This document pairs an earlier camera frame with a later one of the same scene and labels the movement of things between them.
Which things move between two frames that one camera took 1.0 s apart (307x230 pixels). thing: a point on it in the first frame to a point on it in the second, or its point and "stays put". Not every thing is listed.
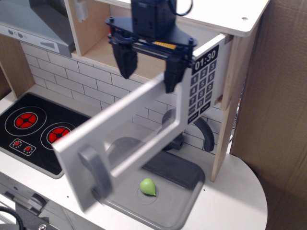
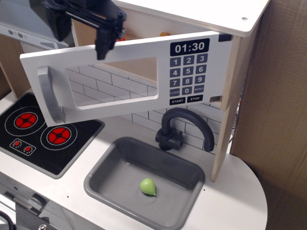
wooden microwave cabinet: [204, 19] stays put
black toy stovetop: [30, 125] stays put
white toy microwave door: [146, 122] to [192, 75]
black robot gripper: [152, 20] to [105, 15]
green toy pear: [147, 186] stays put
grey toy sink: [178, 178] stays put
